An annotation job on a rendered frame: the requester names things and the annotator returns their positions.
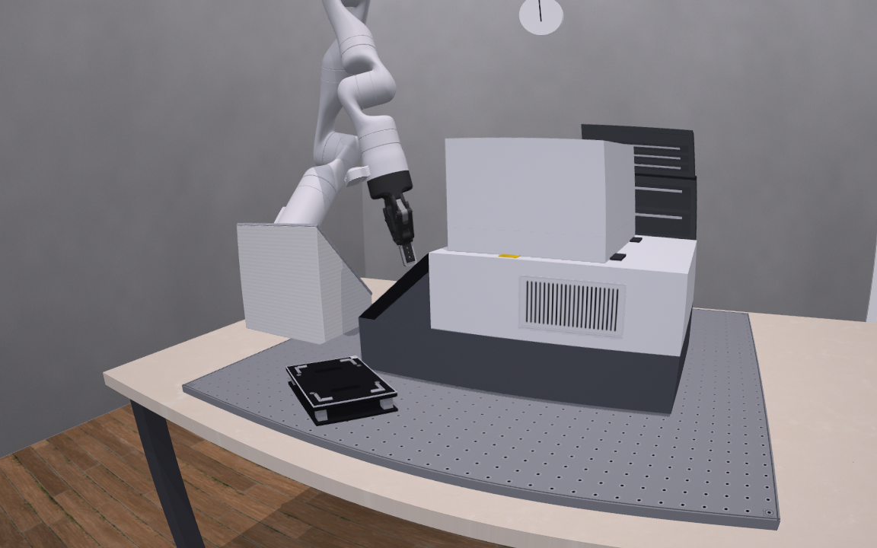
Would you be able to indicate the black rectangular frame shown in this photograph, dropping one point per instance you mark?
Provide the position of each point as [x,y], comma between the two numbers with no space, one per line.
[347,383]

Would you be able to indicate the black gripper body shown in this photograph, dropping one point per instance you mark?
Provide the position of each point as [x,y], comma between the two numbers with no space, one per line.
[389,187]

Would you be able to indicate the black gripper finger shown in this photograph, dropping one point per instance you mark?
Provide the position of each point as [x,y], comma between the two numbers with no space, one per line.
[404,218]
[389,226]

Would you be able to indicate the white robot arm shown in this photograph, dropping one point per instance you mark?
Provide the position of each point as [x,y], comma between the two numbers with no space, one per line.
[377,136]

